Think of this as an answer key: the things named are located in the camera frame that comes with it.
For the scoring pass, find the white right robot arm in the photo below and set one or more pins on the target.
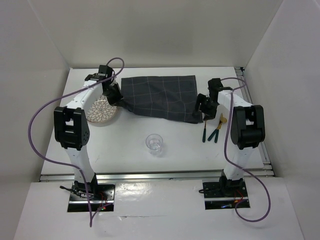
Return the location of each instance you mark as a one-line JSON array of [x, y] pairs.
[[245, 131]]

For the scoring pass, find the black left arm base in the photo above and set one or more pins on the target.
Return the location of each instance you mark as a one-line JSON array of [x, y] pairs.
[[103, 199]]

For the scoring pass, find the aluminium right side rail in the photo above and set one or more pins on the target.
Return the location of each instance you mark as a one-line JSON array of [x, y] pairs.
[[259, 160]]

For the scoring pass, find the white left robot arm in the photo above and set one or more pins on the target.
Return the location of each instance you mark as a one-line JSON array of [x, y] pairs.
[[72, 131]]

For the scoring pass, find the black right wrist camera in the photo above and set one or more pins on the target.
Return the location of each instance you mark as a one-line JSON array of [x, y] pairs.
[[215, 85]]

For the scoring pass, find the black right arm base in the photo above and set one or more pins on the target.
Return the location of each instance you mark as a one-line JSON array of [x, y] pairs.
[[217, 198]]

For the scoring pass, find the floral plate orange rim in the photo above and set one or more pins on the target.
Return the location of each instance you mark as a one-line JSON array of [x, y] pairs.
[[101, 111]]

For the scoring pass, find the gold knife green handle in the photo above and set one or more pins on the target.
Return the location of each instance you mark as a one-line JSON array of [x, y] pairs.
[[211, 135]]

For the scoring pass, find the gold spoon green handle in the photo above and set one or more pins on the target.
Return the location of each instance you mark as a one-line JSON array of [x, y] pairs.
[[216, 132]]

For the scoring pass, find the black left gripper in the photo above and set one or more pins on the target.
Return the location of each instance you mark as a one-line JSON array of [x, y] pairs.
[[118, 96]]

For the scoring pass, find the dark checked cloth napkin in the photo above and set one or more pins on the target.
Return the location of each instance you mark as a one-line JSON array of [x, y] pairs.
[[167, 97]]

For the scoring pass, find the gold fork green handle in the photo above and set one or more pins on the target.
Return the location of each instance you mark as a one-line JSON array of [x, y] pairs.
[[204, 131]]

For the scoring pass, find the aluminium front table rail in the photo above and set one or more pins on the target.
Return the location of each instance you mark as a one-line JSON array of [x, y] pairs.
[[267, 171]]

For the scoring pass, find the clear plastic cup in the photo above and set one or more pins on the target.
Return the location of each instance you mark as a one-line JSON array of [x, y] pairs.
[[154, 143]]

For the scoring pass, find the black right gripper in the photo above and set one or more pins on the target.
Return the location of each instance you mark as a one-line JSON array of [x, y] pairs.
[[210, 114]]

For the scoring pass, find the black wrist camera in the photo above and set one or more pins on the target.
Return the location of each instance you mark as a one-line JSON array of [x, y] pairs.
[[215, 85], [105, 70]]

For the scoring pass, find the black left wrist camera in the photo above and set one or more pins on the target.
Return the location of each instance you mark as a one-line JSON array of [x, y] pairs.
[[105, 70]]

